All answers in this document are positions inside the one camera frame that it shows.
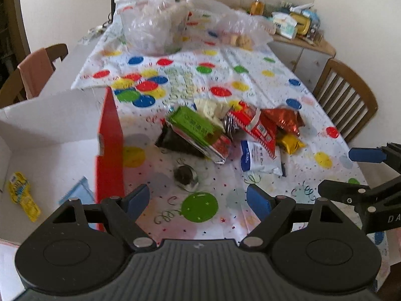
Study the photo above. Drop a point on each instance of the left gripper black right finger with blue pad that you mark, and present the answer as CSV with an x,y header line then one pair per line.
x,y
274,214

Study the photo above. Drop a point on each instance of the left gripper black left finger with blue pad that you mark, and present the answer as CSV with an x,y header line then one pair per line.
x,y
121,215

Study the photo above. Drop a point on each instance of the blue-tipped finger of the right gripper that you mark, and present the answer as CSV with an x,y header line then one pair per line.
x,y
389,155

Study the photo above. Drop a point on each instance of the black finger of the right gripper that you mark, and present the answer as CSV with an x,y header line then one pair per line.
x,y
346,193

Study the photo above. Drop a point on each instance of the blue and white snack packet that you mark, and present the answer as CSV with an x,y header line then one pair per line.
x,y
256,158

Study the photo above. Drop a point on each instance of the yellow snack packet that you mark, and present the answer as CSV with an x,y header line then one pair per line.
x,y
289,142

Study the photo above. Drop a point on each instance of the black triangular snack packet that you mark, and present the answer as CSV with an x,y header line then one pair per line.
x,y
170,140

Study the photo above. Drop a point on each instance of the red checkered snack bag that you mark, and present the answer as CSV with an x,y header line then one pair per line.
x,y
255,123

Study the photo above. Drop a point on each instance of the shiny red-brown snack bag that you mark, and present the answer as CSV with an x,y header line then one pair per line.
x,y
287,119

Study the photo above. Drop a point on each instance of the green snack bar packet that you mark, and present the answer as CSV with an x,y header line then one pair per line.
x,y
201,133

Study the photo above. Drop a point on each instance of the dark silver striped snack packet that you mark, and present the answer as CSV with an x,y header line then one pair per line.
x,y
230,126

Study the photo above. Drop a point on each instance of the cream white snack packet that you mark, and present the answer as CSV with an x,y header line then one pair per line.
x,y
212,110

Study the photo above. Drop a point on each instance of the light blue packet in box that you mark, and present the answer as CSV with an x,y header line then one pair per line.
x,y
80,190

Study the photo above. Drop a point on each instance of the wooden chair right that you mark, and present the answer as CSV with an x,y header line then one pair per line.
x,y
346,98

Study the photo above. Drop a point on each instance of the wooden chair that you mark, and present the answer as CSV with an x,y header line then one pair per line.
x,y
346,98
13,90

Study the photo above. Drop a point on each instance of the red and white cardboard box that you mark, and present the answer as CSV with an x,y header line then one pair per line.
x,y
54,142

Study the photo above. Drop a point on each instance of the yellow candy packet in box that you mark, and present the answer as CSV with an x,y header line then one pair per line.
x,y
20,193

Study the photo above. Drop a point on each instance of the colourful balloon birthday tablecloth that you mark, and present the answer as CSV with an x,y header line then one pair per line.
x,y
158,57

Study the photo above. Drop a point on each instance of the white wooden sideboard cabinet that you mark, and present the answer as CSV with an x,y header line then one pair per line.
x,y
306,61

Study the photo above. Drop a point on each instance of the yellow container on sideboard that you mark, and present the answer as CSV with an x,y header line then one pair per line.
x,y
303,23

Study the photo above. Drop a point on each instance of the white tissue pack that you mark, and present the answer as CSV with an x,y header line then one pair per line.
x,y
285,25

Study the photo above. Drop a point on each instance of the wooden chair left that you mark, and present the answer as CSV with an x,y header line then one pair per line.
x,y
13,90

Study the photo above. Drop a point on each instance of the pink cloth on chair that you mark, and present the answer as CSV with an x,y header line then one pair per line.
x,y
35,71

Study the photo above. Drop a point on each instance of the large clear plastic bag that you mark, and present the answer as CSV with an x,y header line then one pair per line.
x,y
153,27

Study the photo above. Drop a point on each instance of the clear bag with pastries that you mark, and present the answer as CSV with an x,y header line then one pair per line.
x,y
237,28

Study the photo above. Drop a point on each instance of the glass jar amber liquid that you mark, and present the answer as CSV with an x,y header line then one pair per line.
x,y
253,7

